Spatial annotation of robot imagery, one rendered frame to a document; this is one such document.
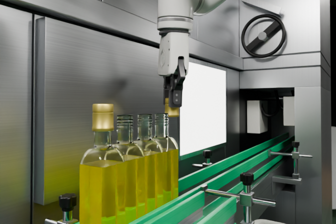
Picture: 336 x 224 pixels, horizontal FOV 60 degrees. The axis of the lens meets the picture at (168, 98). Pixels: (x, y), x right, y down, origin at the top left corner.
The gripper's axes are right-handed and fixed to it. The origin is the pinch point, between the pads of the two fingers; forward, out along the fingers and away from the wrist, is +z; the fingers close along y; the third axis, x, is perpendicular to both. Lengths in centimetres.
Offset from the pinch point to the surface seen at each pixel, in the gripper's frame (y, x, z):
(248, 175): 13.6, 13.3, 15.3
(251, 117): -70, 70, 17
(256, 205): -17, 38, 39
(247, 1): -63, 58, -42
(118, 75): -3.2, -12.6, -5.0
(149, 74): -11.1, -3.2, -5.4
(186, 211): 13.9, -0.9, 21.6
